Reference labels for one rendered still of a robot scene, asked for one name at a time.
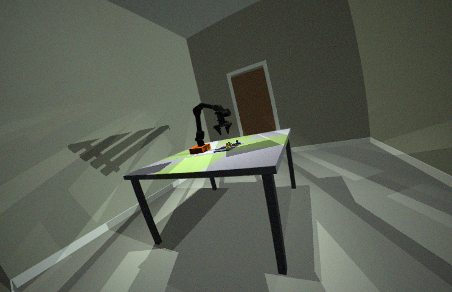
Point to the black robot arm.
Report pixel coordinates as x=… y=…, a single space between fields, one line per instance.
x=197 y=111

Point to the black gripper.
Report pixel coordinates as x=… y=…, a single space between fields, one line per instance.
x=221 y=124

